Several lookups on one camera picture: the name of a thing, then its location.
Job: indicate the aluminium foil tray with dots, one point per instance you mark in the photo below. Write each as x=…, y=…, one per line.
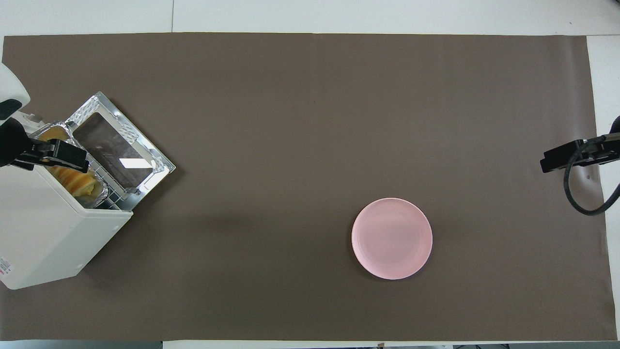
x=99, y=191

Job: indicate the glass oven door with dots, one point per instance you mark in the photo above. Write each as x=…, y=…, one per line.
x=114, y=145

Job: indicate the brown table mat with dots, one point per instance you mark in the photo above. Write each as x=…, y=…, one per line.
x=290, y=121

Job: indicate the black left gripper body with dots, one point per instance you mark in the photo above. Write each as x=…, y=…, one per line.
x=12, y=143

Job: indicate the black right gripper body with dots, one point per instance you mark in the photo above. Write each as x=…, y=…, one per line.
x=611, y=154

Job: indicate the golden braided bread loaf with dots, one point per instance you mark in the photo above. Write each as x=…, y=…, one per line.
x=80, y=183

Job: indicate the cream toaster oven casing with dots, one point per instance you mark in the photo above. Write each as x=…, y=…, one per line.
x=48, y=232

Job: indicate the pink round plate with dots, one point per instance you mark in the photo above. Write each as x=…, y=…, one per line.
x=391, y=238

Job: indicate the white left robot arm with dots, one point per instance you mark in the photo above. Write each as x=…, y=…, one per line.
x=9, y=85

